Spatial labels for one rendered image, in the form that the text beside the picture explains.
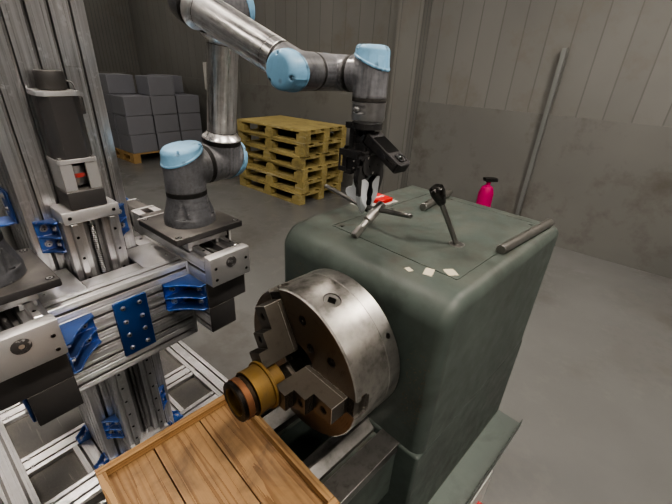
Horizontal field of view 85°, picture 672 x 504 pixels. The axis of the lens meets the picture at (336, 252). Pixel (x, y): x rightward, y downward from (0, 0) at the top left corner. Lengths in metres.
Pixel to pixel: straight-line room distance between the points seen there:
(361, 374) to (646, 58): 3.99
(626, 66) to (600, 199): 1.17
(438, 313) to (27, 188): 1.02
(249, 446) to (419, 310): 0.46
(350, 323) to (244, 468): 0.38
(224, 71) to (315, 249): 0.57
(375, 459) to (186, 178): 0.86
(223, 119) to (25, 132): 0.47
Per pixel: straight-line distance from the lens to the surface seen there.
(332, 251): 0.83
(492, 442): 1.44
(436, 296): 0.70
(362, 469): 0.89
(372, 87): 0.84
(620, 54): 4.36
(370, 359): 0.67
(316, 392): 0.69
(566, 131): 4.39
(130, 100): 7.09
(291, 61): 0.78
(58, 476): 1.89
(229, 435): 0.92
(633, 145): 4.35
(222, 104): 1.17
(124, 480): 0.92
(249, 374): 0.69
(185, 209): 1.16
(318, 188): 4.99
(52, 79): 1.11
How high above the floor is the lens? 1.61
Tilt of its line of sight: 27 degrees down
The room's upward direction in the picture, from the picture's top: 3 degrees clockwise
